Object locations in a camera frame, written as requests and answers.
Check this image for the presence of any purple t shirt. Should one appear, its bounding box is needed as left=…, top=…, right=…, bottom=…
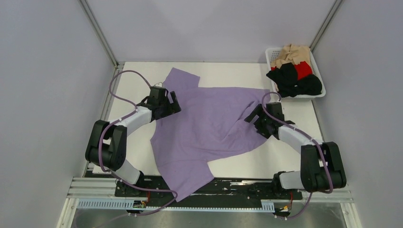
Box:
left=150, top=68, right=266, bottom=202

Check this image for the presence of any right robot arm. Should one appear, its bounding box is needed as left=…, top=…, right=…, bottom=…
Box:
left=244, top=102, right=347, bottom=199

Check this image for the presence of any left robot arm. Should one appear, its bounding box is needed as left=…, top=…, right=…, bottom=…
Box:
left=85, top=86, right=181, bottom=196

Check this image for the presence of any black t shirt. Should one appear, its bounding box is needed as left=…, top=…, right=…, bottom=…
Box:
left=266, top=61, right=323, bottom=97

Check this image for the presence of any white plastic laundry basket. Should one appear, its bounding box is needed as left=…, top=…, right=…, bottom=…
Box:
left=265, top=44, right=326, bottom=100

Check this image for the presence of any red t shirt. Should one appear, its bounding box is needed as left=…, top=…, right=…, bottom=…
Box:
left=267, top=62, right=313, bottom=83

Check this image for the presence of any beige t shirt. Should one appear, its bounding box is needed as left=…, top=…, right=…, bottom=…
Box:
left=270, top=44, right=311, bottom=68

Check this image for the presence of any white slotted cable duct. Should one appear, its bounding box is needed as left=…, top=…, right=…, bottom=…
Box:
left=77, top=199, right=275, bottom=213

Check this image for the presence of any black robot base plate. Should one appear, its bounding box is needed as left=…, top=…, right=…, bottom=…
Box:
left=115, top=178, right=303, bottom=208

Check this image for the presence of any aluminium frame rail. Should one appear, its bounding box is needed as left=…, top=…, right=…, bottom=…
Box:
left=67, top=178, right=354, bottom=203

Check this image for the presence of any left aluminium corner post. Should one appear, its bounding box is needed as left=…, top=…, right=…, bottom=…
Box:
left=78, top=0, right=119, bottom=68

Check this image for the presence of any aluminium corner post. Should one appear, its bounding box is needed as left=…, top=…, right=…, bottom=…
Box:
left=310, top=0, right=344, bottom=52
left=78, top=0, right=119, bottom=68

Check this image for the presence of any right aluminium corner post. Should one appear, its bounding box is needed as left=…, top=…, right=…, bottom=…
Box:
left=310, top=0, right=344, bottom=52

